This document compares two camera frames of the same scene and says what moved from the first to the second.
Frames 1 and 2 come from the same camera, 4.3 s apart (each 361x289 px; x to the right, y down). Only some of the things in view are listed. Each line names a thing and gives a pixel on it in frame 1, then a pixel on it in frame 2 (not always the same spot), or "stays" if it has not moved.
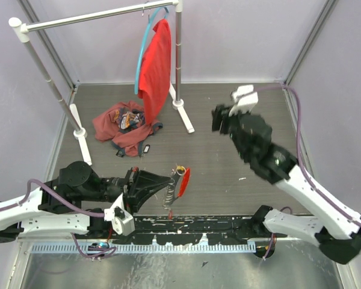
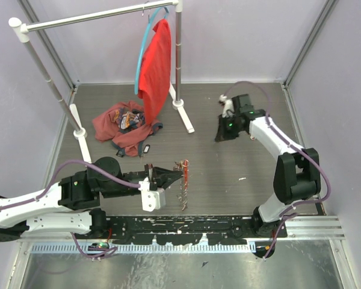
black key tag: x=146 y=149 stays
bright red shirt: x=154 y=73 stays
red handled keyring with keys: x=181 y=177 → x=183 y=166
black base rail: x=204 y=230 stays
